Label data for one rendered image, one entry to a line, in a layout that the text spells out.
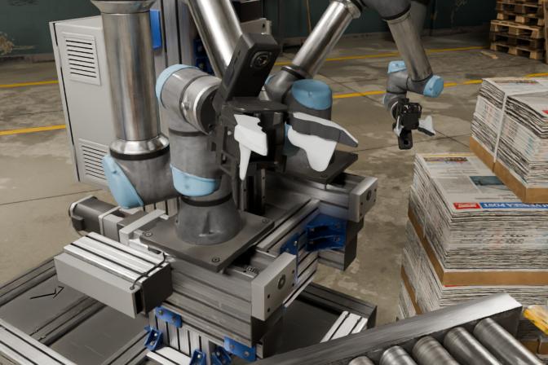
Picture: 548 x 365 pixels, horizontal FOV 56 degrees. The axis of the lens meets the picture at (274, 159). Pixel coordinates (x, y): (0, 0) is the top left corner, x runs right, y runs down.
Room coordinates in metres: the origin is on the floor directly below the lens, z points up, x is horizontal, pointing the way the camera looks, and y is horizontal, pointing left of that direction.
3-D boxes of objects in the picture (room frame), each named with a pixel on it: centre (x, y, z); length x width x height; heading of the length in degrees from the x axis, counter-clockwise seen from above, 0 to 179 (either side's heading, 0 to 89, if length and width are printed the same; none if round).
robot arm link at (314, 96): (1.45, -0.11, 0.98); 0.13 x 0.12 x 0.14; 34
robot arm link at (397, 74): (1.83, -0.46, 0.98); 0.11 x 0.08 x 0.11; 34
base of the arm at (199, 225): (1.03, 0.15, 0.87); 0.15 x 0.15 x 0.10
